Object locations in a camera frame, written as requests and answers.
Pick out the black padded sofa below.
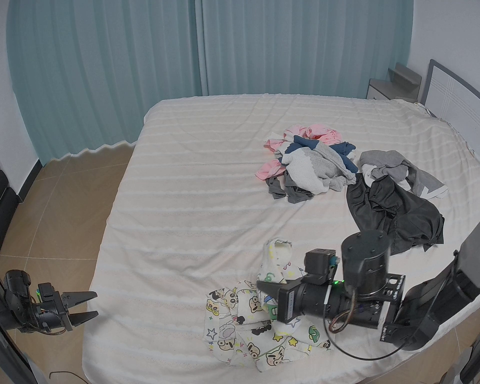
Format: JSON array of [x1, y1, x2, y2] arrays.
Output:
[[0, 170, 19, 250]]

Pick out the grey and white garment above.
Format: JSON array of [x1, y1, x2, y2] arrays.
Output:
[[359, 150, 449, 199]]

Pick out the black cable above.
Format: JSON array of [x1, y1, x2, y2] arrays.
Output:
[[49, 371, 81, 384], [329, 330, 410, 361]]

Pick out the white printed pyjama top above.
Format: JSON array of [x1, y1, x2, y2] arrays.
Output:
[[203, 238, 332, 373]]

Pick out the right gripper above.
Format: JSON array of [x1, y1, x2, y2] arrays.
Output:
[[256, 279, 353, 325]]

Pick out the bed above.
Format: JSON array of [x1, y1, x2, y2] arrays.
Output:
[[80, 59, 480, 384]]

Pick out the grey bedside table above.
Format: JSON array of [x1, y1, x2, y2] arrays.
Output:
[[367, 62, 422, 104]]

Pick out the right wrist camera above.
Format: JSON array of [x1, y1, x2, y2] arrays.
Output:
[[302, 248, 339, 282]]

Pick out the black garment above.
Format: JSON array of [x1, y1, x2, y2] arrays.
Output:
[[346, 174, 445, 256]]

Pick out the blue-green curtain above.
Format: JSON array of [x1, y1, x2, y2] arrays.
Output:
[[7, 0, 205, 166], [195, 0, 414, 100]]

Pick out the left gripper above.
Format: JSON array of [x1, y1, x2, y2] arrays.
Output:
[[52, 290, 99, 332]]

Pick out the pile of clothes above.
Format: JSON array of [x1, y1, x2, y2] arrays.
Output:
[[256, 123, 358, 205]]

